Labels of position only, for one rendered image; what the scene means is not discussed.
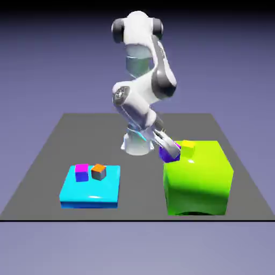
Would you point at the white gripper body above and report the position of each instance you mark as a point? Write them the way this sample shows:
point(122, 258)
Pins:
point(169, 146)

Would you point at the small purple cube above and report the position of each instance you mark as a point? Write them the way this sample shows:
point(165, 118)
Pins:
point(165, 155)

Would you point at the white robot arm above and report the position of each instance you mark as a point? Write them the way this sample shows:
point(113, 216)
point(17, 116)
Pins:
point(140, 92)

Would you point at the small yellow cube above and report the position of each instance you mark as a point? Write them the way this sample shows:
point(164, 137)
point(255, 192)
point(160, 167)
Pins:
point(188, 148)

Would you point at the small orange cube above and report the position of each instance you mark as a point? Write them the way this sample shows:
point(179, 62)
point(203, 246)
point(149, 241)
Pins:
point(98, 172)

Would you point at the small magenta cube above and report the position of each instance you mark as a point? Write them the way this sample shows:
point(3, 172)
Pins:
point(81, 173)

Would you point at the large green box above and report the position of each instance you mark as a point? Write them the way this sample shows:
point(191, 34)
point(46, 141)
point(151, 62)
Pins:
point(197, 182)

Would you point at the large cyan box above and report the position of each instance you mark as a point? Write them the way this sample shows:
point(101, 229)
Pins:
point(90, 189)

